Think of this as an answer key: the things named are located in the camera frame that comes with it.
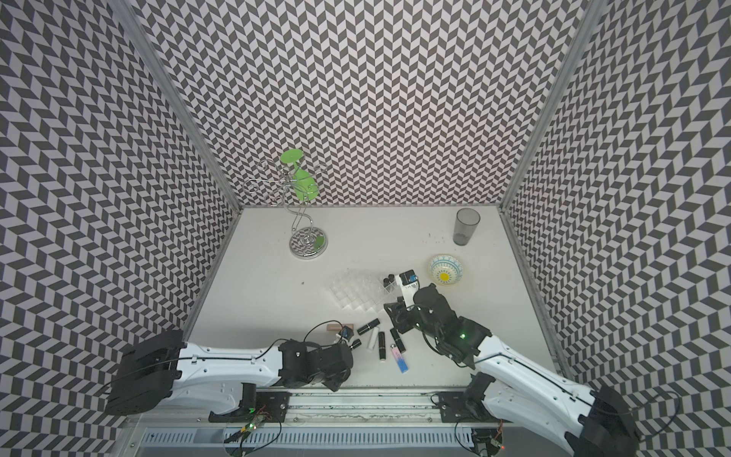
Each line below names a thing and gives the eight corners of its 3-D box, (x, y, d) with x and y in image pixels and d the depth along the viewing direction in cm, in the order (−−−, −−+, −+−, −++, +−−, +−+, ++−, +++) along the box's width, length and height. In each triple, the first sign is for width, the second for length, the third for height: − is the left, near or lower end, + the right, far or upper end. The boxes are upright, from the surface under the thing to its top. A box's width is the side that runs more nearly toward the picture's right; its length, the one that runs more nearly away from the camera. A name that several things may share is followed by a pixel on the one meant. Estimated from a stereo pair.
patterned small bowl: (431, 284, 98) (433, 277, 94) (429, 262, 103) (430, 254, 99) (461, 284, 98) (464, 277, 94) (457, 262, 103) (460, 254, 99)
